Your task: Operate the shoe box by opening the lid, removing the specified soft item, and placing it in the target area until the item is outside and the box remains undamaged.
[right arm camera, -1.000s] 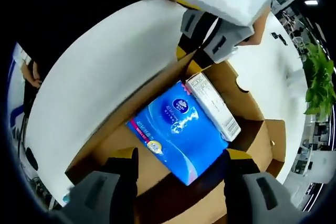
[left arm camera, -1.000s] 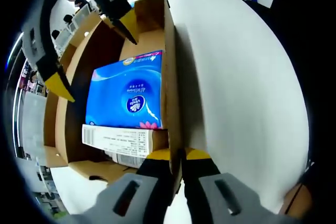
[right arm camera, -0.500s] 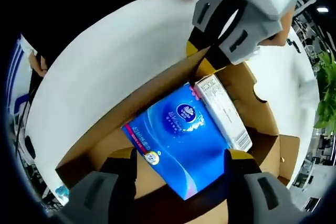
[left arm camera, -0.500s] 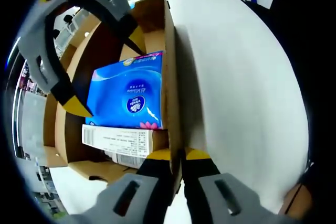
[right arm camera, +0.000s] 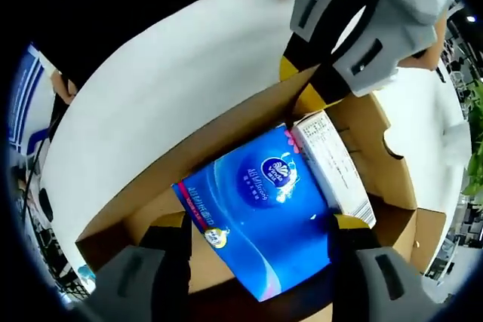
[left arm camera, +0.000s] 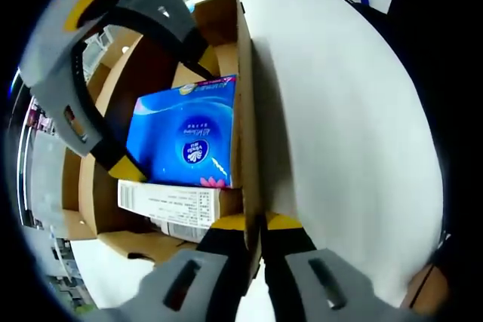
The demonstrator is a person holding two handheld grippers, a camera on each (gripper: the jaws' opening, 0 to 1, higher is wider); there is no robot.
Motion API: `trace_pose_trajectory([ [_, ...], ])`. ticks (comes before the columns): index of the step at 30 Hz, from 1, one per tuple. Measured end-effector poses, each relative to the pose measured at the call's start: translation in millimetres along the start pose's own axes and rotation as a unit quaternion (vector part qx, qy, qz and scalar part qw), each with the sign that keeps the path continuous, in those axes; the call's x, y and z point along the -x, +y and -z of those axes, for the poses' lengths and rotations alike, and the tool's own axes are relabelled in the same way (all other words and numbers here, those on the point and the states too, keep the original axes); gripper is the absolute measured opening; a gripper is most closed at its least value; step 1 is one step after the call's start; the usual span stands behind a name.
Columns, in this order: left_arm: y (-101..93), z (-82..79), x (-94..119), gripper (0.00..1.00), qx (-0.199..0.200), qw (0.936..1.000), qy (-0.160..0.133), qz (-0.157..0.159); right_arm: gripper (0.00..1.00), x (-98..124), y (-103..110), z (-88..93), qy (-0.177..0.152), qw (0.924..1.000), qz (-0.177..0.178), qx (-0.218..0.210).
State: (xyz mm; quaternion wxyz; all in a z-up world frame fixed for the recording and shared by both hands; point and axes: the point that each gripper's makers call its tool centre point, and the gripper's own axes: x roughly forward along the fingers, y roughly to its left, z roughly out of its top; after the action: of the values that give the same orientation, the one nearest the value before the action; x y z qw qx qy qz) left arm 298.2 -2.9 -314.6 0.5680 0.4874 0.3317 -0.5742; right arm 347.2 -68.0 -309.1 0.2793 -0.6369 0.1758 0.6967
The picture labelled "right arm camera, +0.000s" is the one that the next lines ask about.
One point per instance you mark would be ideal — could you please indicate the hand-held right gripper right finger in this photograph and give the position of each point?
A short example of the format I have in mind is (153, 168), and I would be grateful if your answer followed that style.
(370, 284)

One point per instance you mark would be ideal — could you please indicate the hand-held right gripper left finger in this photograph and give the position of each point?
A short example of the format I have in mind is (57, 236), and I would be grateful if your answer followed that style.
(151, 280)

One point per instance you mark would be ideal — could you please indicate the brown cardboard shoe box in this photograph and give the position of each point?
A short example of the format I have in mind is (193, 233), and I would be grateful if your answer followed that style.
(151, 205)

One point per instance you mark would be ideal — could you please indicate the white toothpaste box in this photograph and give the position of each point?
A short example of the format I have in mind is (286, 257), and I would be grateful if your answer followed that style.
(332, 163)

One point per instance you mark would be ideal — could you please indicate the blue soft tissue pack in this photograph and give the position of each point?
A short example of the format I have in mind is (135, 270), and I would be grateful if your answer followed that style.
(264, 205)

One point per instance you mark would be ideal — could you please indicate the person's left hand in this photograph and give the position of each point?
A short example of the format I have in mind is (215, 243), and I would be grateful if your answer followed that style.
(439, 46)

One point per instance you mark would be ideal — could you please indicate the green potted plant white pot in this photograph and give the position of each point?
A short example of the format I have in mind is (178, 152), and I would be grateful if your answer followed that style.
(473, 171)

